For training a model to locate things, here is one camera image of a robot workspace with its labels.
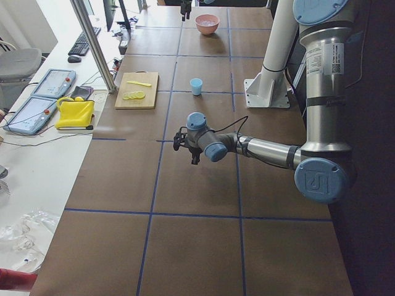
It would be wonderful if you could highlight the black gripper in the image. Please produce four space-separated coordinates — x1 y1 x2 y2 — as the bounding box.
180 0 192 21
188 146 202 165

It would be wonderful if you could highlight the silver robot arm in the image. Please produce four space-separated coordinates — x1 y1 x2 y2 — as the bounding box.
173 1 360 204

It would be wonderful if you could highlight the pink bowl of ice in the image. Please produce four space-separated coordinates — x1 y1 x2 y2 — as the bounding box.
195 14 220 35

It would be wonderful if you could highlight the light blue paper cup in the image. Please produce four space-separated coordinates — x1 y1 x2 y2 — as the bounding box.
189 78 203 96

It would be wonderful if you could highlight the yellow plastic knife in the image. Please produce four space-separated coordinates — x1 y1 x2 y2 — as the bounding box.
127 81 152 88

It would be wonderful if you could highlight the bamboo cutting board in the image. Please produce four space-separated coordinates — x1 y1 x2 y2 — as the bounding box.
114 72 159 110

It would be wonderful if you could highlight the black keyboard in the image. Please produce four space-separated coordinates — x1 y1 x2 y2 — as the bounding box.
68 32 89 56

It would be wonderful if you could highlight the black computer mouse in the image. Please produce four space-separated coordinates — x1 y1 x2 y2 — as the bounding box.
67 55 81 64

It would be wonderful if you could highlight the yellow cloth bag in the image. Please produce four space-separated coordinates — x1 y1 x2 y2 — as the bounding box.
54 97 94 130

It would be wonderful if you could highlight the upper teach pendant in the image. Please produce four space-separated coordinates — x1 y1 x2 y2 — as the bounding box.
31 68 77 99

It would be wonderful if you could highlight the teach pendant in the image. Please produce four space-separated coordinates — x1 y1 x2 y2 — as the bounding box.
31 68 77 99
2 96 57 135

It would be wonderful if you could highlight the lower teach pendant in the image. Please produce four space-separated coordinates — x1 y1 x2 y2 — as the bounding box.
2 96 57 135

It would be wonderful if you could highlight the grey office chair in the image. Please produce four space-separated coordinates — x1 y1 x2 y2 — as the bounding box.
1 48 41 89

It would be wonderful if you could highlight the crumpled clear plastic wrap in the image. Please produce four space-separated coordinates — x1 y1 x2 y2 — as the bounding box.
1 210 60 273

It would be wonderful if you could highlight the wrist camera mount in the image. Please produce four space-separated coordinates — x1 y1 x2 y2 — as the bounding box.
173 129 189 151

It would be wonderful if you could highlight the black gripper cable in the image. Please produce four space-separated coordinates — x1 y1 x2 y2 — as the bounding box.
212 115 250 139

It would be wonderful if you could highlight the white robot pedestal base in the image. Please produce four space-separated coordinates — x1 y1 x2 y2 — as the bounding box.
244 0 299 108

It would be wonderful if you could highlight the aluminium frame post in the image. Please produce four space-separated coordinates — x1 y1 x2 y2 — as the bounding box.
70 0 117 94

